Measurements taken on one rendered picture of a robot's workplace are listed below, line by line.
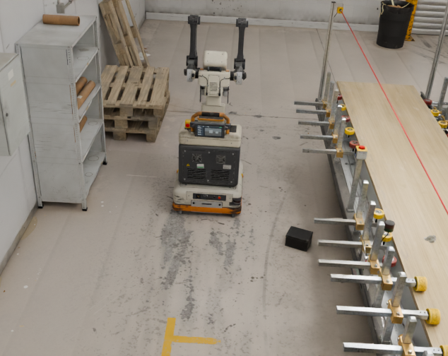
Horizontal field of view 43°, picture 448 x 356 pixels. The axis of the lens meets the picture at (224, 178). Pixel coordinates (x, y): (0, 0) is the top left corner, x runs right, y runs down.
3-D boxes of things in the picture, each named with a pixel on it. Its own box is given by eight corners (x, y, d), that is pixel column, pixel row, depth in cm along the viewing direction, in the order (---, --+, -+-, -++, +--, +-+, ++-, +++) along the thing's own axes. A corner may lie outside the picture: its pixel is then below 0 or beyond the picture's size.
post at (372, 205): (357, 264, 378) (370, 203, 353) (357, 260, 381) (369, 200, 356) (362, 264, 378) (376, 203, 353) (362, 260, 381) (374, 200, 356)
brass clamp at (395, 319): (390, 323, 292) (392, 316, 290) (385, 304, 304) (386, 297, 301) (403, 324, 292) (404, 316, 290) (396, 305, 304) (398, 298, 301)
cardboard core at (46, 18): (42, 15, 487) (77, 17, 487) (44, 13, 494) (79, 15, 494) (42, 25, 491) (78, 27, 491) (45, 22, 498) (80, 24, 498)
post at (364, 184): (352, 240, 399) (363, 181, 374) (350, 237, 402) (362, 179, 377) (357, 241, 399) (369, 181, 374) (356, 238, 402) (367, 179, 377)
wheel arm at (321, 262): (318, 267, 343) (319, 261, 341) (317, 263, 346) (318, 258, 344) (391, 271, 343) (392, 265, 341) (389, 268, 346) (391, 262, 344)
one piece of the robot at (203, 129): (230, 143, 496) (230, 126, 477) (189, 140, 497) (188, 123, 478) (230, 132, 502) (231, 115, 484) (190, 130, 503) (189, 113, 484)
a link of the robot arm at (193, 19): (187, 15, 501) (198, 16, 501) (189, 14, 513) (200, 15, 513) (186, 67, 518) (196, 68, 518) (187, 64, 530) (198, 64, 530)
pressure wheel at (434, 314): (430, 309, 292) (425, 306, 300) (429, 325, 291) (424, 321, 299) (441, 310, 292) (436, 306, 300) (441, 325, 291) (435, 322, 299)
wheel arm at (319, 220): (314, 224, 388) (314, 219, 386) (313, 221, 391) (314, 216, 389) (378, 228, 388) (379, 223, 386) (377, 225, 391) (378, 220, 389)
